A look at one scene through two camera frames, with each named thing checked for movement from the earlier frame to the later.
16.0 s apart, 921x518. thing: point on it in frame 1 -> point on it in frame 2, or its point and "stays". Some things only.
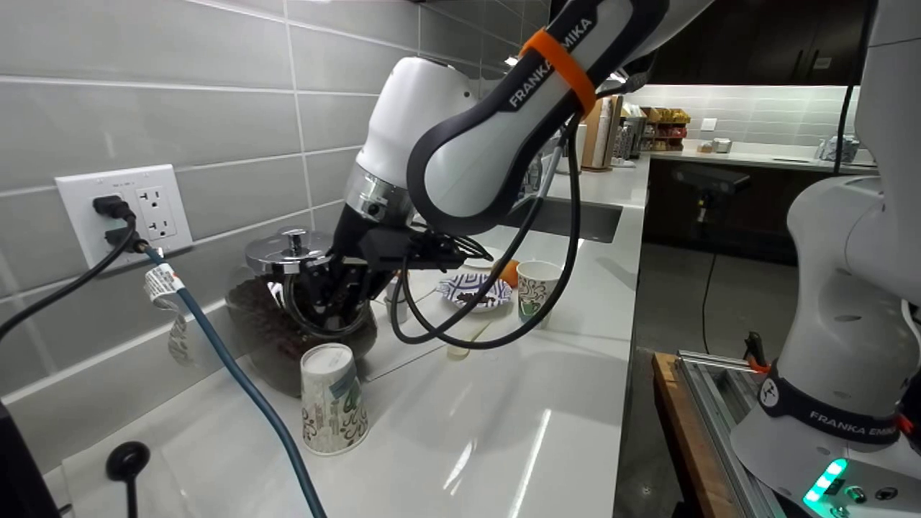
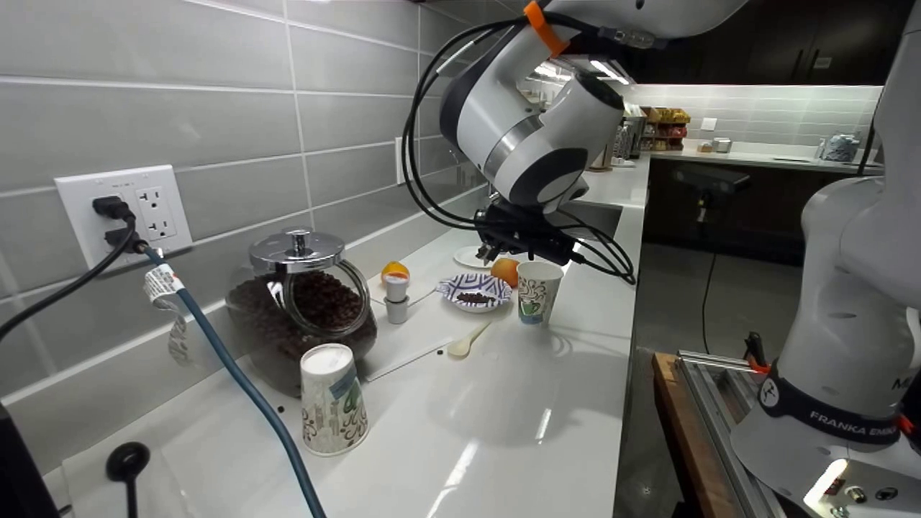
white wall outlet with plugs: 124,216 stays
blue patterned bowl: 465,286 stays
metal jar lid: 293,250 stays
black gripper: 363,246 -> 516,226
